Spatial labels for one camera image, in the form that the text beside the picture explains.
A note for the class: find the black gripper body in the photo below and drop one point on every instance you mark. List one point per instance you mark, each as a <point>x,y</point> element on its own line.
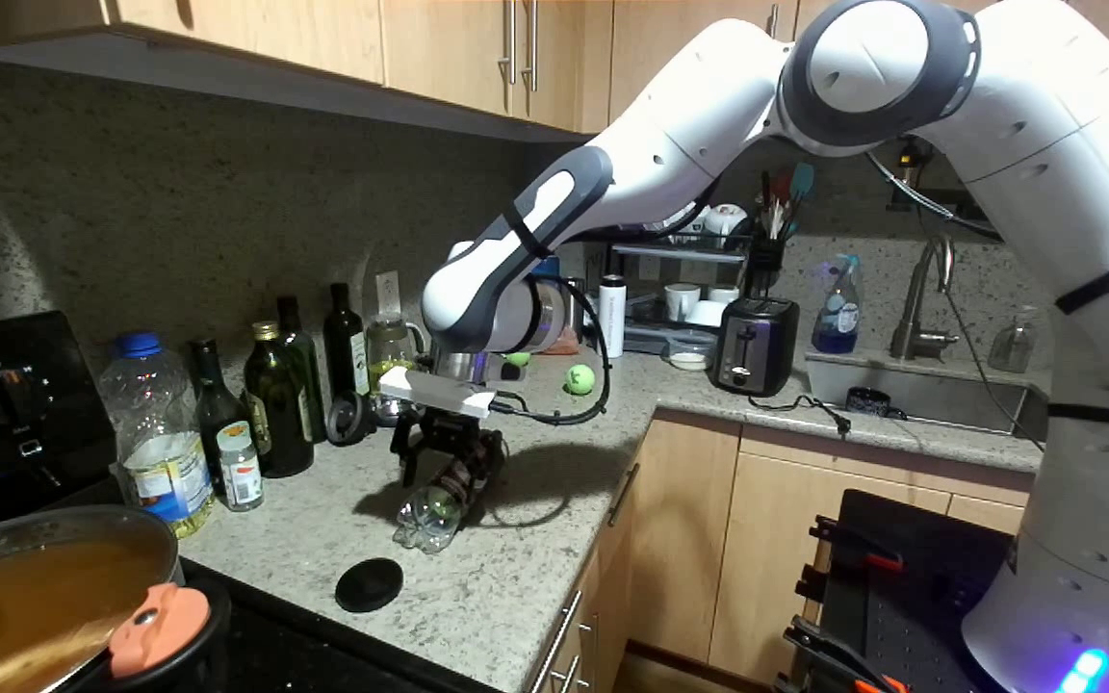
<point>453,444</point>

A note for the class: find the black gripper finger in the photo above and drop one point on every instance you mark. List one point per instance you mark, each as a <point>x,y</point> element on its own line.
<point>421,482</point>
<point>480,486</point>

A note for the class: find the green tennis ball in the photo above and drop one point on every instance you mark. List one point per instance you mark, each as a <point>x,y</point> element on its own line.
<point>579,378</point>
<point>516,360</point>

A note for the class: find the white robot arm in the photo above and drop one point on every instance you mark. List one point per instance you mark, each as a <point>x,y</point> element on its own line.
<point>710,115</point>

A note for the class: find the small metal bowl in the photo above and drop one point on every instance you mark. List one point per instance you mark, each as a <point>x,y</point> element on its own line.
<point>381,409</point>

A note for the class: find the black round can lid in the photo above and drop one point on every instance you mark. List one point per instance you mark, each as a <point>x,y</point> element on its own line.
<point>366,586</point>

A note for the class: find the clear glass oil dispenser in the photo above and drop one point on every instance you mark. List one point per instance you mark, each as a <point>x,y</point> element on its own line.
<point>386,340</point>

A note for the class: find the dark bottle white label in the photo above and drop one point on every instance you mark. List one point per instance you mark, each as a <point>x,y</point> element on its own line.
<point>343,360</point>

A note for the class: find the reddish brown packet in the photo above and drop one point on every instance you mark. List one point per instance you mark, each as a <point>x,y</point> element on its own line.
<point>556,328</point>

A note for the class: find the green olive oil bottle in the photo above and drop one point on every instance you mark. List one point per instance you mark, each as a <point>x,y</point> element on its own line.
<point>275,409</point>

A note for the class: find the slender dark glass bottle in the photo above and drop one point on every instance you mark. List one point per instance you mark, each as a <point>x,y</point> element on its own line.
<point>302,360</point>

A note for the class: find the small glass spice jar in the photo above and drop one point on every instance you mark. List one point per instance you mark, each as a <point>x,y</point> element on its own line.
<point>239,473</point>

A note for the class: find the white plastic bottle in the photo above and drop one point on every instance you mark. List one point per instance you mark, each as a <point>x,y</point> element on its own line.
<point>612,321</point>

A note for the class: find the wooden base cabinets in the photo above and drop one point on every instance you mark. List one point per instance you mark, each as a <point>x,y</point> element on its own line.
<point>694,541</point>

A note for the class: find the dish rack with dishes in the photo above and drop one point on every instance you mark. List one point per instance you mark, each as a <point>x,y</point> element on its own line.
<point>681,310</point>

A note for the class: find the large plastic bottle blue cap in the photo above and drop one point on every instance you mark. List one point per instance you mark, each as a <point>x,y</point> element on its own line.
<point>150,435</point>

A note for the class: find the orange silicone pot holder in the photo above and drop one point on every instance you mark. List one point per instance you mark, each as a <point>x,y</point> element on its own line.
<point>154,627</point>

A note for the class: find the black toaster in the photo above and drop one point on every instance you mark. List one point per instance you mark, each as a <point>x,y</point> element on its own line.
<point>751,346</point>

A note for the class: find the utensil holder with utensils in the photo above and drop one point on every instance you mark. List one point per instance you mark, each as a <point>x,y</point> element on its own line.
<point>770,250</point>

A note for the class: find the blue spray bottle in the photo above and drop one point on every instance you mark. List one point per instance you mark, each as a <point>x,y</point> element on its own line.
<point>837,321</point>

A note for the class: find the steel pot with soup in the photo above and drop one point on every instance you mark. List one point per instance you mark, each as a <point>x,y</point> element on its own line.
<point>40,600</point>

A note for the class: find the black cart with red parts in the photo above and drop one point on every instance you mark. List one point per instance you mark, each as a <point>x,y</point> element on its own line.
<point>927,580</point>

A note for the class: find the steel kitchen sink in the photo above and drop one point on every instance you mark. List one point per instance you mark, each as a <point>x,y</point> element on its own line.
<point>942,391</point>

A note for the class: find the chrome faucet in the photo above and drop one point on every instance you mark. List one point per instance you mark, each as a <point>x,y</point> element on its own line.
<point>921,294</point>

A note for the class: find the clear glass soap dispenser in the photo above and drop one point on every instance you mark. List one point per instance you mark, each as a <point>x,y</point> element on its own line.
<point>1014,345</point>

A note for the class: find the wooden wall cabinets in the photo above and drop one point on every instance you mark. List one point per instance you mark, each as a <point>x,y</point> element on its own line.
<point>325,33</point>

